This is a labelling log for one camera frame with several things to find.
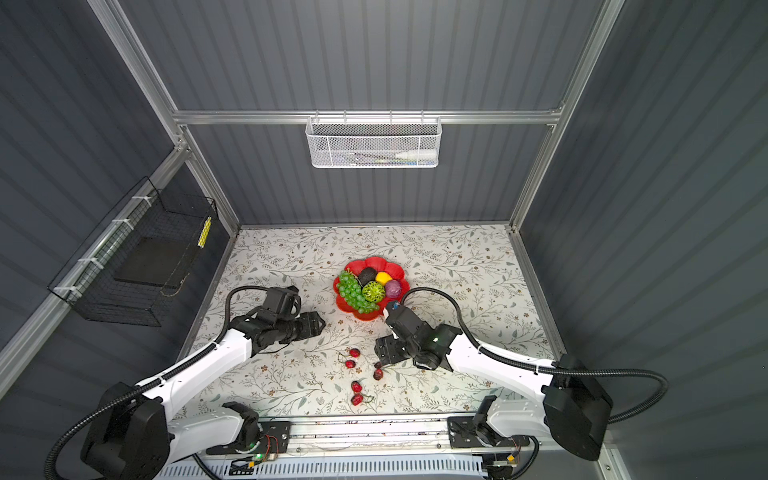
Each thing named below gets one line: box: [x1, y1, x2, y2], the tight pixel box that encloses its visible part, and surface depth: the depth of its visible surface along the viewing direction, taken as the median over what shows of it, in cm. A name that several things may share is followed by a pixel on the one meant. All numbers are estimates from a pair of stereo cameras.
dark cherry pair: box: [373, 361, 384, 381], surface depth 84 cm
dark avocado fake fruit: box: [358, 267, 377, 287], surface depth 102 cm
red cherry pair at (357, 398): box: [351, 380, 364, 406], surface depth 82 cm
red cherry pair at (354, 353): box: [345, 348, 361, 369], surface depth 87 cm
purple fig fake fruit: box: [385, 280, 402, 298], surface depth 98 cm
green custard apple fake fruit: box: [362, 280, 386, 303], surface depth 96 cm
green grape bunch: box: [336, 268, 380, 314], surface depth 96 cm
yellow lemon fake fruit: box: [375, 271, 393, 286], surface depth 101 cm
